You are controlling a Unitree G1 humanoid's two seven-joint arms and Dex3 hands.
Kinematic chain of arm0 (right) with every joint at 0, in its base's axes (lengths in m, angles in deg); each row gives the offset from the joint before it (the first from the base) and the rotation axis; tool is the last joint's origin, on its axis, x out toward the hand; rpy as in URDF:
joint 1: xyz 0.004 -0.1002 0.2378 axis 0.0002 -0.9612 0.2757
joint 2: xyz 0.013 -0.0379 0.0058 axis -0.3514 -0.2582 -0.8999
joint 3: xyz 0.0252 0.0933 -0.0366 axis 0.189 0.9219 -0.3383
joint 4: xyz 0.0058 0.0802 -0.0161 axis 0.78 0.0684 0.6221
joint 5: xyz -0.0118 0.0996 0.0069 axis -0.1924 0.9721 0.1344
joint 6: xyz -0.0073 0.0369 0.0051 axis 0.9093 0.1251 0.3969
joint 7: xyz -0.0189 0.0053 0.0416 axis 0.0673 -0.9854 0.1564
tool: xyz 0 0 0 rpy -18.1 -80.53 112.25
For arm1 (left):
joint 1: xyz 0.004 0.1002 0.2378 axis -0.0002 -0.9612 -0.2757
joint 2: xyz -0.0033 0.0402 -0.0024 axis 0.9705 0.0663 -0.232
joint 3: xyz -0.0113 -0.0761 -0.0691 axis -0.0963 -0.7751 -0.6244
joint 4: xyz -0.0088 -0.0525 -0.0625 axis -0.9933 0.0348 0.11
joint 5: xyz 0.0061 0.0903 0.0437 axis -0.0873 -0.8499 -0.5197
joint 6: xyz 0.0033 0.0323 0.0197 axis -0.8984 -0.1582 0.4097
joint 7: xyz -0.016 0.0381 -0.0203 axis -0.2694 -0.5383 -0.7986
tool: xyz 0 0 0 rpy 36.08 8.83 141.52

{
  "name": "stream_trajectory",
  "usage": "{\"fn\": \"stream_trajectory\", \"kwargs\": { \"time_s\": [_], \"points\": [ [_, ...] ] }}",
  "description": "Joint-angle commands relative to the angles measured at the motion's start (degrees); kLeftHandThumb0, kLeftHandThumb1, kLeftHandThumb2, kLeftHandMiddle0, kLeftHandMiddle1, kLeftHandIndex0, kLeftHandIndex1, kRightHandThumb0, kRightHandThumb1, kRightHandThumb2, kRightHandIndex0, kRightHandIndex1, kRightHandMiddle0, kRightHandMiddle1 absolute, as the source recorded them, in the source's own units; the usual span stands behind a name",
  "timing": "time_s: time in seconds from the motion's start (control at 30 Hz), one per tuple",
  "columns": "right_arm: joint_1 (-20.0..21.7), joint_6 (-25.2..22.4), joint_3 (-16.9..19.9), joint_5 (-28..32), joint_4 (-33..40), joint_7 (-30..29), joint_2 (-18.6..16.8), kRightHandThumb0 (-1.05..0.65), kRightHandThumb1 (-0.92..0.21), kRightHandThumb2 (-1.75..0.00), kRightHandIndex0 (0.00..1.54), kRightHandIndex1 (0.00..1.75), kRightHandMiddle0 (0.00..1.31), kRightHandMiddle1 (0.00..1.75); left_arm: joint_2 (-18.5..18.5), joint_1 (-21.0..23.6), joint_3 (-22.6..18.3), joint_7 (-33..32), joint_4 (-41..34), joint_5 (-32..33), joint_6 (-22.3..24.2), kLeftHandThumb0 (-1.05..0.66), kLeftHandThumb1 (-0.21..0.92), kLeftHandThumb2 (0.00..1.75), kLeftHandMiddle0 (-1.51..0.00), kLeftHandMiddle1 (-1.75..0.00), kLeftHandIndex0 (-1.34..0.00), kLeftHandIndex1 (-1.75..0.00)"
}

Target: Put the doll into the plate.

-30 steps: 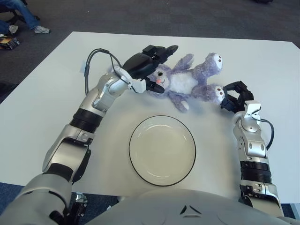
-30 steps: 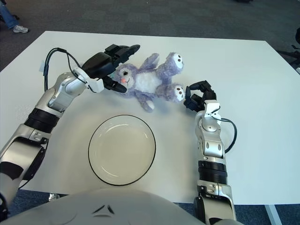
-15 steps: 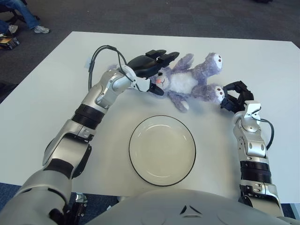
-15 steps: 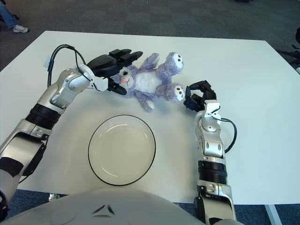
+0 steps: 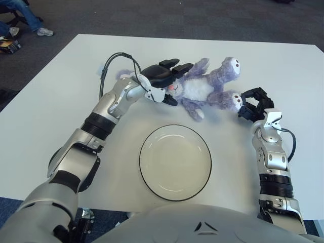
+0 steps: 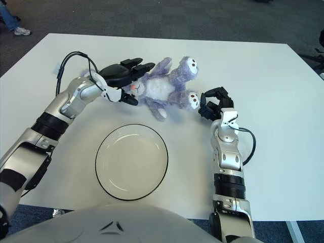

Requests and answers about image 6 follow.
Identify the white table leg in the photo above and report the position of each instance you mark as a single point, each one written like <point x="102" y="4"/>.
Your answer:
<point x="294" y="231"/>

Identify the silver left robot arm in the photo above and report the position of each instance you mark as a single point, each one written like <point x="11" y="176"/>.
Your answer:
<point x="63" y="106"/>

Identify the white sneaker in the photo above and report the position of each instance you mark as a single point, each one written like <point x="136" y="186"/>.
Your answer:
<point x="22" y="31"/>

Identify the black office chair base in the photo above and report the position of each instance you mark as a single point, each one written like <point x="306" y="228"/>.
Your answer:
<point x="312" y="58"/>

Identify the person leg blue jeans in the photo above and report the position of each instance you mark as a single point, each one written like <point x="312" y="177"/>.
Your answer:
<point x="8" y="17"/>

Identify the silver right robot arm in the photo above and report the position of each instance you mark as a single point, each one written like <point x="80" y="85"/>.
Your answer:
<point x="229" y="157"/>

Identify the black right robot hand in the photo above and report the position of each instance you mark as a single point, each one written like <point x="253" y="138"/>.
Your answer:
<point x="225" y="102"/>

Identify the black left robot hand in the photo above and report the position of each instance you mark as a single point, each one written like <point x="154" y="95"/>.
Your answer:
<point x="116" y="73"/>

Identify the purple plush bunny doll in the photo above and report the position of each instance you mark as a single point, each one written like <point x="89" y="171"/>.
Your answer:
<point x="162" y="91"/>

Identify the white plate black rim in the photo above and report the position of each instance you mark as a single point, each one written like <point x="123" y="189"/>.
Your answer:
<point x="131" y="162"/>

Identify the silver robot torso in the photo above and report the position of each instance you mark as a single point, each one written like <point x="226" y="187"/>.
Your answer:
<point x="126" y="225"/>

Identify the metal stand part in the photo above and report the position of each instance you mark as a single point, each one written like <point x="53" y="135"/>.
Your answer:
<point x="58" y="212"/>

